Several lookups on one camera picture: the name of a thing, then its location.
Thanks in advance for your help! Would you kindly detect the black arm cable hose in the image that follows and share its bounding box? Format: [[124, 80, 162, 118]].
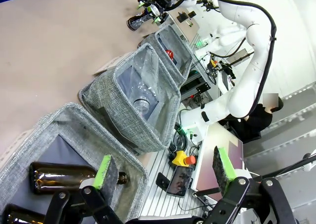
[[170, 0, 278, 117]]

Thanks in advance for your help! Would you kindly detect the clear pink-label water bottle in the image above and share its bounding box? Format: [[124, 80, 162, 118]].
[[130, 48, 159, 116]]

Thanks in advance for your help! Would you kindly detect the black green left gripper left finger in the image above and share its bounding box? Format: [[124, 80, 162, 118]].
[[43, 154, 124, 224]]

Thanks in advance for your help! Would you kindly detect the brown glass beer bottle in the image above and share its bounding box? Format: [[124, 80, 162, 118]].
[[0, 203, 49, 224], [29, 161, 129, 195]]

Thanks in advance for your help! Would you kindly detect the coiled black cable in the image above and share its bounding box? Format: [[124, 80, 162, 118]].
[[168, 122, 190, 152]]

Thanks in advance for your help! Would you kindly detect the finger of the green-tipped right gripper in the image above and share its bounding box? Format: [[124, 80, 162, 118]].
[[151, 11, 170, 25], [136, 0, 158, 9]]

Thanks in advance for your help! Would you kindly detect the grey fabric basket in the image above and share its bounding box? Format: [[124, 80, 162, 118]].
[[0, 102, 149, 224], [78, 42, 183, 156], [137, 24, 194, 83]]

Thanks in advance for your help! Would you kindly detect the white-framed flat monitor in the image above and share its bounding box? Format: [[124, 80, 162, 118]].
[[192, 124, 244, 201]]

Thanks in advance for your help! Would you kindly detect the black smartphone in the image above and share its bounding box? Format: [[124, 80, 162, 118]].
[[166, 165, 195, 198]]

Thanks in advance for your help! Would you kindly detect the ribbed aluminium base plate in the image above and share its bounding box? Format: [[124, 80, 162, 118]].
[[137, 145, 215, 221]]

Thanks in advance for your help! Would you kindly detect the yellow red emergency stop button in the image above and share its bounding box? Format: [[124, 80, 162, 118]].
[[171, 149, 197, 167]]

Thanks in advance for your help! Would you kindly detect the small black box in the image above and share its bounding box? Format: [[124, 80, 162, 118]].
[[156, 172, 170, 190]]

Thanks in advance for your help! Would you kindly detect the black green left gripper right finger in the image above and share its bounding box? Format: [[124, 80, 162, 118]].
[[204, 146, 297, 224]]

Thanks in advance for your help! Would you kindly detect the white green-lit control box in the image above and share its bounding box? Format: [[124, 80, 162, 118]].
[[182, 124, 206, 146]]

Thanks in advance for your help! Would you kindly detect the person in black clothes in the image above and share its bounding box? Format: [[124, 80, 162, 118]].
[[218, 92, 284, 144]]

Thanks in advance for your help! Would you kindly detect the white paper label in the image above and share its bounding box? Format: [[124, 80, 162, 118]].
[[93, 56, 124, 77], [0, 128, 33, 162]]

